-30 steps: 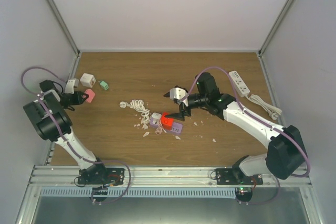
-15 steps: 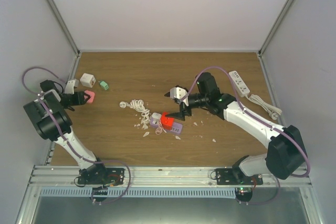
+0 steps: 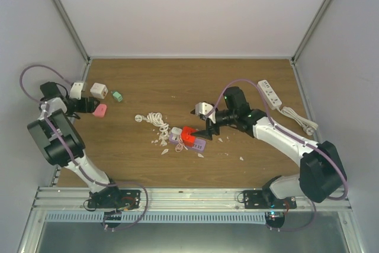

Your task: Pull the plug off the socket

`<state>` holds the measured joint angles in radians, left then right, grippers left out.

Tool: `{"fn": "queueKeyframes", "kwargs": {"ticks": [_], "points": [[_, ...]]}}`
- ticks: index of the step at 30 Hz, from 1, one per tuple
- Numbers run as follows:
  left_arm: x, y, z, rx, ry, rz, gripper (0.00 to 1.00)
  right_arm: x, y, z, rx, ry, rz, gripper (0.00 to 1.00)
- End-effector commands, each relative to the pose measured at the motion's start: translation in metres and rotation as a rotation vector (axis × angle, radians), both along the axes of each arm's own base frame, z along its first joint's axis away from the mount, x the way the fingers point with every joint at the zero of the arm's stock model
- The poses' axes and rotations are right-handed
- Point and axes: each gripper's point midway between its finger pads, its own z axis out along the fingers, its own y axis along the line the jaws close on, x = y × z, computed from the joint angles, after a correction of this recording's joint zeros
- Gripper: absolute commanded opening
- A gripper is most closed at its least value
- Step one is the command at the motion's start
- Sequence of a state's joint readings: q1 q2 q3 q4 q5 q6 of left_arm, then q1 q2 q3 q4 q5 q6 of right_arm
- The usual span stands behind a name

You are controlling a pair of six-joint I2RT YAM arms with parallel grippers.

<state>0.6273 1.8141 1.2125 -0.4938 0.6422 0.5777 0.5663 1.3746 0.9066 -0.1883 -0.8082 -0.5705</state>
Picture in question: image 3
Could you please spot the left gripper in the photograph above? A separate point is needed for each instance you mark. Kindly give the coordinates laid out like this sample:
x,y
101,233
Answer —
x,y
90,108

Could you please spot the slotted cable duct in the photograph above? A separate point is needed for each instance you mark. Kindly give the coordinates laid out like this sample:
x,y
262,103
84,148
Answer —
x,y
164,217

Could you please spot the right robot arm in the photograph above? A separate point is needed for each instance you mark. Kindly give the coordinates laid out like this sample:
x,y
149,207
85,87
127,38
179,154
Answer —
x,y
321,172

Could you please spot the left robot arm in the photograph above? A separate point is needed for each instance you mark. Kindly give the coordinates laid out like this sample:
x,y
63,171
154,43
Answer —
x,y
60,143

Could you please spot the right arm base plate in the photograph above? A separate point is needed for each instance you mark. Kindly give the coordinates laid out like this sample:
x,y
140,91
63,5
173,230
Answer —
x,y
254,199

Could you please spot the white cube adapter plug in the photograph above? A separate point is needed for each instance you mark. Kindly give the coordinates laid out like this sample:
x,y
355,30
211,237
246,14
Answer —
x,y
98,90

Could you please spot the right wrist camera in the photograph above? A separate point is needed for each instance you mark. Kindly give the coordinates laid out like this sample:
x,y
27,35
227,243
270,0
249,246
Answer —
x,y
205,111

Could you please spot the pink cube socket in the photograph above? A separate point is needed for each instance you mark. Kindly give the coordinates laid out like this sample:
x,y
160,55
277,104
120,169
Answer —
x,y
100,111

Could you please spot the white power strip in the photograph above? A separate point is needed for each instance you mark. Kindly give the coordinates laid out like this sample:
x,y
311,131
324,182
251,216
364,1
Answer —
x,y
270,96

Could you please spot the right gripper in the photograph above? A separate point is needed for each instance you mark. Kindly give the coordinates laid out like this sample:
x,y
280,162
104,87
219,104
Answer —
x,y
206,134

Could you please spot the red plug block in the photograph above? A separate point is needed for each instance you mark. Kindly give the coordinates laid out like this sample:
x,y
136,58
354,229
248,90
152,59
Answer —
x,y
187,137

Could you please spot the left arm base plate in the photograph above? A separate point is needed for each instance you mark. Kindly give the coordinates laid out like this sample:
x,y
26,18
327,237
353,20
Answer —
x,y
113,198

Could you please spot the aluminium rail frame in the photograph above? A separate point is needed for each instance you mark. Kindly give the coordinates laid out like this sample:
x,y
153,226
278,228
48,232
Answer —
x,y
153,200

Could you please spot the white USB charger plug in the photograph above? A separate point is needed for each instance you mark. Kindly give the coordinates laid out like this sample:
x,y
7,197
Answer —
x,y
176,134

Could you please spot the purple plug adapter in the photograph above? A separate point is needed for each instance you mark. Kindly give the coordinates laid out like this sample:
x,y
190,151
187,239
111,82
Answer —
x,y
199,144

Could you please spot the green adapter plug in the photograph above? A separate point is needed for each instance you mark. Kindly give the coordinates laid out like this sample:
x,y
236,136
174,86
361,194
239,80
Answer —
x,y
117,96

